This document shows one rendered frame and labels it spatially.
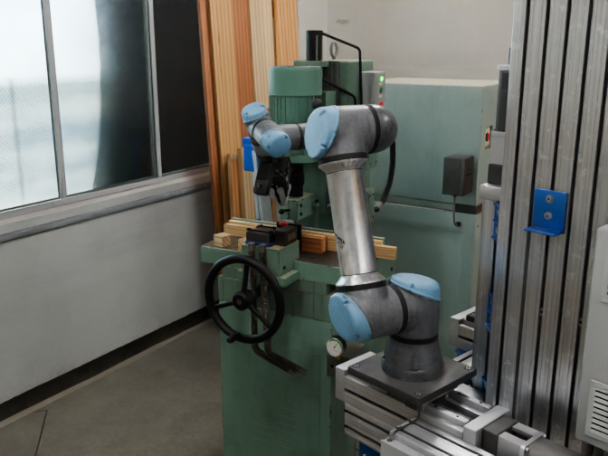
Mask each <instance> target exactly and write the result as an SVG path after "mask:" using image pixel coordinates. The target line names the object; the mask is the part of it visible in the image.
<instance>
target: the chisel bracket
mask: <svg viewBox="0 0 608 456"><path fill-rule="evenodd" d="M315 200H317V195H316V194H315V193H307V192H303V196H301V197H291V196H288V202H287V203H286V204H285V206H280V208H282V209H288V208H289V209H290V211H289V212H285V213H284V214H281V215H280V218H281V219H287V220H293V222H298V221H299V220H300V219H302V218H305V217H307V216H309V215H311V214H314V213H315V212H316V207H315V206H312V202H315Z"/></svg>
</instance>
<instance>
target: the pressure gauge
mask: <svg viewBox="0 0 608 456"><path fill-rule="evenodd" d="M333 347H335V348H333ZM346 349H347V343H346V341H345V339H343V338H342V337H341V336H338V335H335V336H333V337H331V338H329V339H328V340H327V342H326V350H327V352H328V353H329V354H330V355H331V356H335V357H336V359H340V356H341V355H342V354H343V353H344V352H345V351H346Z"/></svg>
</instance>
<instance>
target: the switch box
mask: <svg viewBox="0 0 608 456"><path fill-rule="evenodd" d="M381 76H382V77H383V81H380V77H381ZM379 82H382V83H383V85H379ZM362 84H363V105H365V104H376V105H379V104H380V102H381V101H382V102H383V103H384V106H385V71H362ZM380 87H382V88H383V92H382V93H381V94H382V97H380V98H379V95H381V94H380V92H379V90H380Z"/></svg>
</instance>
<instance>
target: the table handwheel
mask: <svg viewBox="0 0 608 456"><path fill-rule="evenodd" d="M234 263H241V264H244V267H243V279H242V289H241V290H240V291H238V292H236V293H234V294H233V299H232V300H229V301H226V302H224V303H220V304H216V305H215V303H214V281H215V278H216V276H217V274H218V273H219V271H220V270H221V269H222V268H224V267H225V266H227V265H230V264H234ZM249 267H252V268H254V269H255V270H257V271H258V272H259V273H260V274H261V275H262V276H263V277H264V278H265V279H266V281H268V283H269V284H270V285H268V291H270V290H272V292H273V295H274V298H275V305H276V309H275V316H274V319H273V321H272V323H270V322H269V321H268V320H267V319H266V318H265V317H264V316H263V315H262V314H261V313H260V312H259V311H258V310H257V309H256V308H255V307H254V306H253V304H254V302H255V300H256V299H257V298H259V297H260V296H261V284H259V285H257V286H256V288H254V289H250V290H248V289H247V288H248V275H249ZM204 298H205V303H206V306H207V308H208V311H209V313H210V316H211V317H212V319H213V321H214V323H215V324H216V326H217V327H218V328H219V329H221V330H222V332H223V333H224V334H225V335H227V336H230V335H231V334H233V333H236V332H238V331H236V330H234V329H233V328H231V327H230V326H229V325H228V324H227V323H226V322H225V321H224V320H223V318H222V317H221V315H220V314H219V312H218V309H222V308H225V307H229V306H232V305H234V306H235V307H236V308H237V309H238V310H241V311H243V310H246V309H249V310H250V311H251V312H252V313H253V314H254V315H255V316H256V317H257V318H258V319H259V320H260V321H261V322H262V323H263V324H264V325H265V326H266V327H267V329H266V330H265V331H264V332H262V333H260V334H258V335H245V334H243V333H241V336H240V337H239V338H238V339H236V341H238V342H241V343H244V344H259V343H262V342H264V341H266V340H268V339H270V338H271V337H273V336H274V335H275V334H276V333H277V331H278V330H279V328H280V326H281V323H282V321H283V318H284V312H285V302H284V297H283V293H282V290H281V287H280V284H279V282H278V281H277V279H276V277H275V276H274V274H273V273H272V272H271V271H270V269H269V268H268V267H267V266H265V265H264V264H263V263H262V262H260V261H258V260H256V259H254V258H253V257H250V256H247V255H243V254H233V255H228V256H225V257H223V258H222V259H220V260H219V261H217V262H216V263H215V264H214V265H213V267H212V268H211V270H209V272H208V274H207V277H206V280H205V285H204Z"/></svg>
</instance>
